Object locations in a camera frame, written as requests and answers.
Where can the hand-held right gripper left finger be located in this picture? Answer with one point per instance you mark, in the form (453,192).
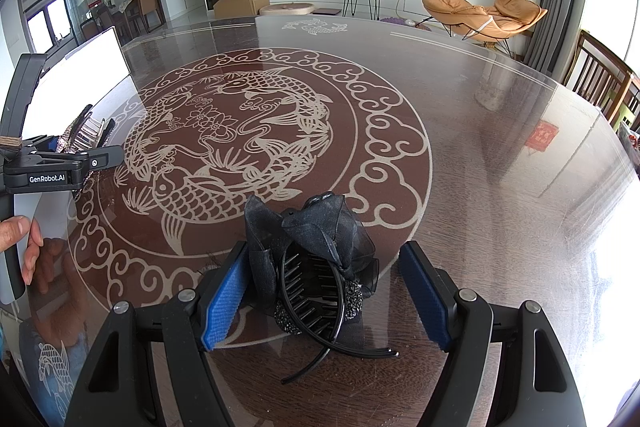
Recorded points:
(225,302)

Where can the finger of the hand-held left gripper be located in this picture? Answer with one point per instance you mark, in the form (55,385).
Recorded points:
(55,144)
(97,162)

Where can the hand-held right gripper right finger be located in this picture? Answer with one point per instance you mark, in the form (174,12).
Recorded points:
(425,302)

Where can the rhinestone hair clip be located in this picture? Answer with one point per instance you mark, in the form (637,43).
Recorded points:
(85,129)

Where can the white box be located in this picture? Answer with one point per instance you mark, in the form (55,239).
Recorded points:
(85,77)

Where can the black bow hair clip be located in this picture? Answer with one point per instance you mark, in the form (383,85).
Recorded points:
(310,232)

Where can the person's left hand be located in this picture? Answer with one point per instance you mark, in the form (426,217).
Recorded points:
(12,229)

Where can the dining table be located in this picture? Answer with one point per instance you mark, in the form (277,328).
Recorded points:
(129,9)

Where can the dining chair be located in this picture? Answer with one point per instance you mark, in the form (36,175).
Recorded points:
(150,4)

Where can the cardboard box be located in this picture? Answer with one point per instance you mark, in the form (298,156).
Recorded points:
(240,6)

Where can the beige pet bed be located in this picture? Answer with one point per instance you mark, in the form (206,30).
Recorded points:
(287,9)

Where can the dark floor scale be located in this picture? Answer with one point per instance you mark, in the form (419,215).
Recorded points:
(328,11)

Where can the purple floor mat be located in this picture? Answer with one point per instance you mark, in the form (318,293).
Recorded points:
(400,23)

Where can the wooden chair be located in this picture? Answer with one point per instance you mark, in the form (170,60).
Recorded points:
(595,77)

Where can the orange rocking chair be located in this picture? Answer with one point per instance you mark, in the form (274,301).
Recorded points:
(460,14)

